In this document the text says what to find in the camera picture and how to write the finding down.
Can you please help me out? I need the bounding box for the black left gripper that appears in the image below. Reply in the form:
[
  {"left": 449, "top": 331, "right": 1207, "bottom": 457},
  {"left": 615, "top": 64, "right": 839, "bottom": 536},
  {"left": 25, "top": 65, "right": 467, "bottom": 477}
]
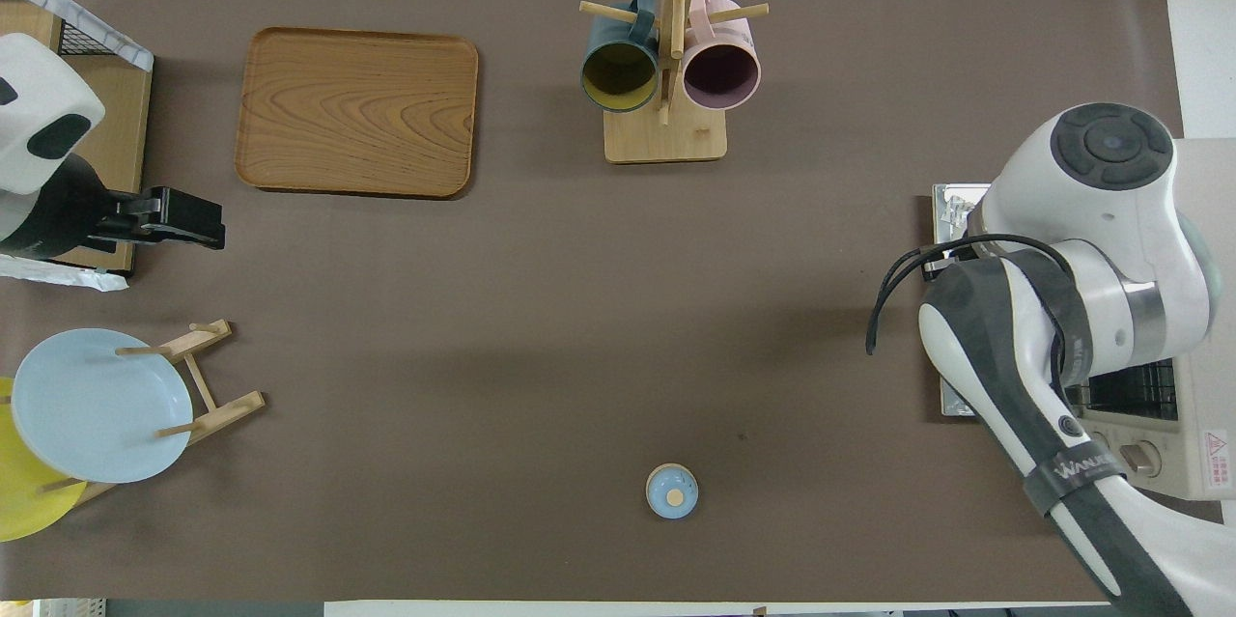
[{"left": 0, "top": 154, "right": 226, "bottom": 261}]

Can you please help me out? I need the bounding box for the cream toaster oven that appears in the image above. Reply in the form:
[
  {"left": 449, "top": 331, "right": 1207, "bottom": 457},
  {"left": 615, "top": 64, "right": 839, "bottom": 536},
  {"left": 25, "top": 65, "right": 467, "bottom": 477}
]
[{"left": 1062, "top": 136, "right": 1236, "bottom": 502}]

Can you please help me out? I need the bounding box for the light wooden step shelf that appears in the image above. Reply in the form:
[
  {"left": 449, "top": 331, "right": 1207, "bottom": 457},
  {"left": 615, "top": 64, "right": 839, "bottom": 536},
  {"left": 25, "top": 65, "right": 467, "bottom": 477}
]
[{"left": 0, "top": 0, "right": 154, "bottom": 272}]

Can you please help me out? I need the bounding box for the wooden plate rack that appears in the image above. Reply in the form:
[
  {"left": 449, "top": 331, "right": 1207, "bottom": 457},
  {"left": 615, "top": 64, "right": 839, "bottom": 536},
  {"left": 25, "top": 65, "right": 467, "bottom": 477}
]
[{"left": 39, "top": 319, "right": 267, "bottom": 509}]

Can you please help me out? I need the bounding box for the light blue plate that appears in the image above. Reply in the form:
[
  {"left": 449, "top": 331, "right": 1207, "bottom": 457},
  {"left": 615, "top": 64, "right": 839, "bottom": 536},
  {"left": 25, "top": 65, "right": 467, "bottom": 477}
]
[{"left": 11, "top": 328, "right": 194, "bottom": 485}]

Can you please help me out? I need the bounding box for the brown wooden tray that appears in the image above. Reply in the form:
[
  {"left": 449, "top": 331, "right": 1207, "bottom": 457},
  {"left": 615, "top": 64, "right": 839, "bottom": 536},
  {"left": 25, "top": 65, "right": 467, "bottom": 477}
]
[{"left": 235, "top": 26, "right": 480, "bottom": 200}]

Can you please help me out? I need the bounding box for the yellow plate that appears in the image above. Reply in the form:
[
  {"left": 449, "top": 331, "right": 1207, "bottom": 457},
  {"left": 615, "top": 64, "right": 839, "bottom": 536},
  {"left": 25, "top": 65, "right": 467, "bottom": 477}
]
[{"left": 0, "top": 376, "right": 90, "bottom": 543}]

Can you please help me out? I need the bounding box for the brown table mat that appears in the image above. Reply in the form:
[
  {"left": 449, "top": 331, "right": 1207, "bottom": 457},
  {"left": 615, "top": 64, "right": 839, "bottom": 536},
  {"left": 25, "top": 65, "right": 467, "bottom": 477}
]
[{"left": 0, "top": 0, "right": 1227, "bottom": 603}]

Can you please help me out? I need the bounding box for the dark blue mug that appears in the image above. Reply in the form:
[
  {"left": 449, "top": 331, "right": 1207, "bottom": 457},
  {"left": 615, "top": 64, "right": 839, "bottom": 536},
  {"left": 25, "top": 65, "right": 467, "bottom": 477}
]
[{"left": 580, "top": 0, "right": 661, "bottom": 114}]

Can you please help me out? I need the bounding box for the wooden mug rack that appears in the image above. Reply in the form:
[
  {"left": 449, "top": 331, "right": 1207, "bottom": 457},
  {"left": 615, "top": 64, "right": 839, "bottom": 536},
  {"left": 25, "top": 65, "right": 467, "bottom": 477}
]
[{"left": 579, "top": 0, "right": 770, "bottom": 164}]

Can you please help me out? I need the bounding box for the pink mug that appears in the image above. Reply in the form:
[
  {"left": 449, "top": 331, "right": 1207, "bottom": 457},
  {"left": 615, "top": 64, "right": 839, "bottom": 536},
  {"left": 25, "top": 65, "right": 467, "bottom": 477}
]
[{"left": 681, "top": 0, "right": 762, "bottom": 112}]

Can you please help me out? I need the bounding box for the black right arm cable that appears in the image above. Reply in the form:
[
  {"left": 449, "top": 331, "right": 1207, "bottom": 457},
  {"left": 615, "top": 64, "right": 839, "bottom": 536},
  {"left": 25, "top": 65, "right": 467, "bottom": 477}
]
[{"left": 866, "top": 233, "right": 1073, "bottom": 355}]

